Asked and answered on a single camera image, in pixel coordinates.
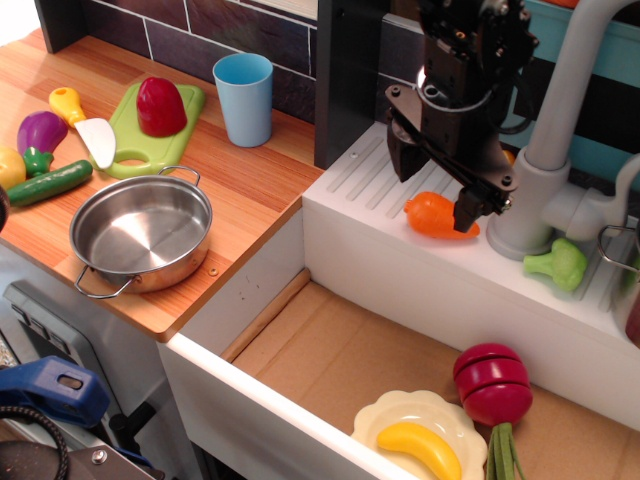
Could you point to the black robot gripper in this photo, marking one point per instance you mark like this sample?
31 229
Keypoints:
450 116

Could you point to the orange plastic toy carrot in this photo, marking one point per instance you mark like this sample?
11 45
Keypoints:
432 215

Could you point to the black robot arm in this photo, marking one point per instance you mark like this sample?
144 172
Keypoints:
496 34

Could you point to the steel pot at right edge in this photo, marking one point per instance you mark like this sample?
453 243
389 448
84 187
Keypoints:
618 246

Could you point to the stainless steel pan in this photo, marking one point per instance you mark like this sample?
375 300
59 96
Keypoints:
141 234

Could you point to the yellow toy corn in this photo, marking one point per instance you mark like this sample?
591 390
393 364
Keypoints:
509 155

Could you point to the grey toy faucet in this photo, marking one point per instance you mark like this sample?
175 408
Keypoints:
545 201

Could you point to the green toy broccoli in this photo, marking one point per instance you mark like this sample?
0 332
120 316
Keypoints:
565 264

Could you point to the white toy sink unit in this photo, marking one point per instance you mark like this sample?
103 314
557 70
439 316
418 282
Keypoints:
342 302

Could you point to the red wooden toy radish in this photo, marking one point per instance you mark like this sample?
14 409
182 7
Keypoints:
494 388

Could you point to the light blue plastic cup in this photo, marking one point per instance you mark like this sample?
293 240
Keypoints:
244 84

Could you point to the cream flower shaped plate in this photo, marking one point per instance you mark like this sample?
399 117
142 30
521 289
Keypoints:
430 410

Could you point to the yellow toy banana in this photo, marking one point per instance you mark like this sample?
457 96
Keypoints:
424 445

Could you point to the red toy pepper half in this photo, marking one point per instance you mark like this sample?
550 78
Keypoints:
160 108

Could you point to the green wooden toy cucumber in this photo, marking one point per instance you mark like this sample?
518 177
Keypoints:
50 184

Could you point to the purple toy eggplant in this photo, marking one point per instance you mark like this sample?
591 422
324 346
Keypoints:
38 136

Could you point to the yellow toy lemon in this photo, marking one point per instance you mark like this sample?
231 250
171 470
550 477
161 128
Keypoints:
12 168

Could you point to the blue plastic clamp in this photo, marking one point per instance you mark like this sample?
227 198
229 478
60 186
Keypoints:
57 388

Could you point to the yellow handled toy knife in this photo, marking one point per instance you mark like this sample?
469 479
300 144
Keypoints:
96 133

